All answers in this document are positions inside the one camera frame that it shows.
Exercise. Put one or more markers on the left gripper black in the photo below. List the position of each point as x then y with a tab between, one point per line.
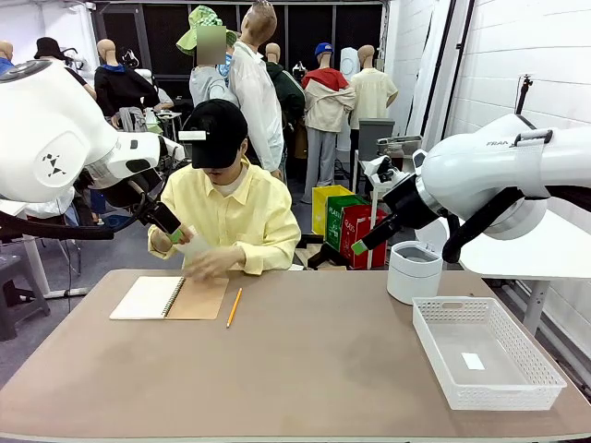
127	194

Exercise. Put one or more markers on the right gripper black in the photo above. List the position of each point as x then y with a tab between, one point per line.
408	203

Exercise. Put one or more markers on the white paper sheet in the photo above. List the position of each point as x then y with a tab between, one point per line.
197	245

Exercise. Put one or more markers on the spiral notebook with brown cover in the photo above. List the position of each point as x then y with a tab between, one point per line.
138	300

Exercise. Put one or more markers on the orange pencil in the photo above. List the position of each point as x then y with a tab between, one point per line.
234	307

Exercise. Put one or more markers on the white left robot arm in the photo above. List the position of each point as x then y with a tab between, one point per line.
46	138

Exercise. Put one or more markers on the person's left forearm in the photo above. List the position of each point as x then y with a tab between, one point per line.
270	258

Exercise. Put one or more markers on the person's right forearm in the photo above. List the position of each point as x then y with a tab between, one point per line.
164	255

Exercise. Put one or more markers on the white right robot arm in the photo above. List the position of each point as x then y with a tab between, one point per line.
485	171

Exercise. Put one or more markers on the person's right hand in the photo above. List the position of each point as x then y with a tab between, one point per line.
160	241

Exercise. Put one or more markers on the person's left hand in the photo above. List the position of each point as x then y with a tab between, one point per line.
214	264

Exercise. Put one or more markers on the red recycling bin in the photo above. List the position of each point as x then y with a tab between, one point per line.
358	231

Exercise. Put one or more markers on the green recycling bin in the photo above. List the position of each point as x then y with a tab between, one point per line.
334	221

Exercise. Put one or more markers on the black metal chair base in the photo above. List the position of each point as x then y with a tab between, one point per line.
323	256

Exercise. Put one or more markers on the white round trash can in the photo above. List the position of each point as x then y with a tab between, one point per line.
413	281

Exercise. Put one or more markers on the yellow recycling bin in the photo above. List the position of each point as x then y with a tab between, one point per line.
321	207

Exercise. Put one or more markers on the small white table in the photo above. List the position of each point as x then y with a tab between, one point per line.
359	167

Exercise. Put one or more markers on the person in yellow shirt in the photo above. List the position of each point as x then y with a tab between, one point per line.
258	212

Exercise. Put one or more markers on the metal tray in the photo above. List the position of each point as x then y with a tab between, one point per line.
406	140

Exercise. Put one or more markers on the gray box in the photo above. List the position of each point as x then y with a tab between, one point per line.
371	134

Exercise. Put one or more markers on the black cap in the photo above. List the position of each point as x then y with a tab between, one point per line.
217	124

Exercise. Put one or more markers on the mannequin in red beige jacket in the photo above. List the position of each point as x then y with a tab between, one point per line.
328	106

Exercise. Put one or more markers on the mannequin in navy hoodie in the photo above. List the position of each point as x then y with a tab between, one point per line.
120	87

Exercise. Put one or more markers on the mannequin with green checkered hat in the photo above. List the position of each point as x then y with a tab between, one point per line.
208	87

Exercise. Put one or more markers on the mannequin in cream shirt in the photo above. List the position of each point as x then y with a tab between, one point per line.
371	92

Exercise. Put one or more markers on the tall mannequin in white shirt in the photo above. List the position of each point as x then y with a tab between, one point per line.
254	92

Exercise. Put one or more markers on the gray plastic stool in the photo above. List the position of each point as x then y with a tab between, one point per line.
18	277

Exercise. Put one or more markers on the small white label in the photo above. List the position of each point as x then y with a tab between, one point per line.
473	361

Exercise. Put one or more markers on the mannequin in dark green jacket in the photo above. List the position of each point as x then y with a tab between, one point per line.
287	87

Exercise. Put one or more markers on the white torso form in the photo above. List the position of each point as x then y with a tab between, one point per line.
349	64

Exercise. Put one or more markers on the large white side table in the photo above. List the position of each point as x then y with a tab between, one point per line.
554	249

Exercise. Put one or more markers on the black tripod stand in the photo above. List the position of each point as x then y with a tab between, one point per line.
523	94

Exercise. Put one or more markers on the mannequin with black bucket hat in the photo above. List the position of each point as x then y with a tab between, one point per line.
48	46

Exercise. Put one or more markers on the white perforated plastic basket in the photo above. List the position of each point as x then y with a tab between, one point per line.
508	398

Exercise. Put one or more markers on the mannequin in blue white top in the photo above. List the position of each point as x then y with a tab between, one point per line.
5	55

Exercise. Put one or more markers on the left arm white wrist camera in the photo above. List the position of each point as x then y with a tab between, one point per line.
174	150

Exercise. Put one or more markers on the arm white wrist camera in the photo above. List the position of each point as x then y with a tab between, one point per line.
174	150
376	165

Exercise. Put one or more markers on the right arm white wrist camera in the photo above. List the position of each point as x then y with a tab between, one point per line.
376	165

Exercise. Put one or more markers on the white table leg frame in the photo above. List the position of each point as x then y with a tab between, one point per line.
37	267

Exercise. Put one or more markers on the black wall pipe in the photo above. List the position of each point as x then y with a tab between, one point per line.
438	69
458	69

